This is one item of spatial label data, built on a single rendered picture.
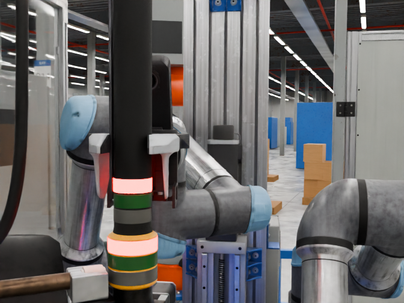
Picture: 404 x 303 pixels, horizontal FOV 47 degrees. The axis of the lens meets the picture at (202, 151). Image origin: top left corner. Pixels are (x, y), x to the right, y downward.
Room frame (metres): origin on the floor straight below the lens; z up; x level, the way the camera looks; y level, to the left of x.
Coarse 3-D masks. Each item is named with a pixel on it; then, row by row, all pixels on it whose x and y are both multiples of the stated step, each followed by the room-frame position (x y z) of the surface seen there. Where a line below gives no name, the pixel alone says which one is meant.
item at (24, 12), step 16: (16, 0) 0.36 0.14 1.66; (16, 16) 0.36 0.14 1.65; (16, 32) 0.36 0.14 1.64; (16, 48) 0.36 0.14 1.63; (16, 64) 0.36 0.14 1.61; (16, 80) 0.36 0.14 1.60; (16, 96) 0.36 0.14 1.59; (16, 112) 0.36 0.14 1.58; (16, 128) 0.36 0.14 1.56; (16, 144) 0.36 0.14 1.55; (16, 160) 0.36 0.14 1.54; (16, 176) 0.36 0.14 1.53; (16, 192) 0.36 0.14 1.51; (16, 208) 0.36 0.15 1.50; (0, 224) 0.36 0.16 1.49; (0, 240) 0.35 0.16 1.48
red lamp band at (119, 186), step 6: (114, 180) 0.40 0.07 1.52; (120, 180) 0.39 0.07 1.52; (126, 180) 0.39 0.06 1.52; (132, 180) 0.39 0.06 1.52; (138, 180) 0.39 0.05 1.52; (144, 180) 0.39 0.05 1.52; (150, 180) 0.40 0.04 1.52; (114, 186) 0.40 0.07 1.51; (120, 186) 0.39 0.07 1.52; (126, 186) 0.39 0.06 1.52; (132, 186) 0.39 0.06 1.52; (138, 186) 0.39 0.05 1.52; (144, 186) 0.39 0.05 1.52; (150, 186) 0.40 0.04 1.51; (120, 192) 0.39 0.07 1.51; (126, 192) 0.39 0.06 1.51; (132, 192) 0.39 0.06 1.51; (138, 192) 0.39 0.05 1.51; (144, 192) 0.39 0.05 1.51
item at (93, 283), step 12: (72, 276) 0.37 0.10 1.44; (84, 276) 0.37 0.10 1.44; (96, 276) 0.38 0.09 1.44; (72, 288) 0.37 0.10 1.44; (84, 288) 0.37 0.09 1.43; (96, 288) 0.38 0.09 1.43; (72, 300) 0.37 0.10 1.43; (84, 300) 0.37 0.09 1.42; (96, 300) 0.38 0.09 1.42; (108, 300) 0.38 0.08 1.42
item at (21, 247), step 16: (16, 240) 0.50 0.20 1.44; (32, 240) 0.51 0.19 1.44; (48, 240) 0.52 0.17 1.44; (0, 256) 0.48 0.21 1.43; (16, 256) 0.48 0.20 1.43; (32, 256) 0.49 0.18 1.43; (48, 256) 0.50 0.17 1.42; (0, 272) 0.46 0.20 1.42; (16, 272) 0.47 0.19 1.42; (32, 272) 0.48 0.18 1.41; (48, 272) 0.49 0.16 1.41
